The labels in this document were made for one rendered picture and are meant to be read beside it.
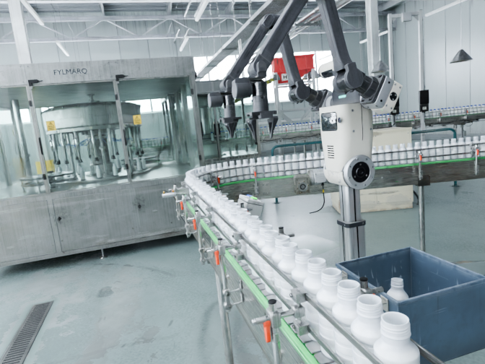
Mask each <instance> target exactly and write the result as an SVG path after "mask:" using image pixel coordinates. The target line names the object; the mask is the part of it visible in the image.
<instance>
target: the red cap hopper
mask: <svg viewBox="0 0 485 364"><path fill-rule="evenodd" d="M314 55H315V54H314V53H311V54H304V55H297V56H295V59H296V62H297V67H298V70H299V73H300V76H301V78H302V77H304V76H305V75H306V74H307V81H304V83H306V84H305V85H308V86H309V87H311V84H313V89H314V90H316V87H315V67H314V61H313V56H314ZM271 70H272V75H273V74H278V75H279V77H280V79H281V80H278V77H277V80H275V81H273V85H274V101H275V109H276V111H277V114H276V116H278V118H279V120H278V121H277V123H276V125H277V127H278V128H279V125H281V117H282V118H283V119H284V120H286V121H287V122H288V121H290V122H291V121H292V120H291V119H290V118H289V117H288V116H286V115H285V114H284V112H291V111H304V110H308V111H307V112H306V113H305V115H304V116H303V117H302V118H301V119H300V120H301V121H302V120H303V118H304V117H305V116H306V115H307V114H308V113H309V114H308V115H307V116H306V117H305V120H307V118H308V117H309V116H310V122H312V123H311V124H313V112H312V111H311V110H310V109H311V107H312V106H311V105H310V107H307V108H294V109H286V110H280V103H279V88H284V87H288V86H289V84H288V78H287V73H286V69H285V66H284V62H283V58H282V57H278V58H274V59H273V61H272V64H271ZM310 72H312V80H310ZM284 85H286V86H284ZM316 121H318V115H317V114H316V113H315V124H316ZM312 146H313V157H314V152H315V144H312ZM317 152H318V156H319V157H320V144H317ZM279 156H283V160H284V148H283V147H279Z"/></svg>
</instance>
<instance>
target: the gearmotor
mask: <svg viewBox="0 0 485 364"><path fill-rule="evenodd" d="M293 177H294V192H295V193H296V195H297V196H299V195H300V194H310V185H311V186H312V185H319V184H321V186H324V184H327V183H330V182H329V181H328V180H327V179H326V177H325V175H324V172H323V168H317V169H312V170H311V169H309V170H308V171H307V174H302V175H294V176H293ZM323 200H324V202H323V206H324V204H325V196H324V189H323ZM323 206H322V207H321V208H320V209H319V210H318V211H320V210H321V209H322V208H323ZM318 211H315V212H318ZM311 213H314V212H310V214H311Z"/></svg>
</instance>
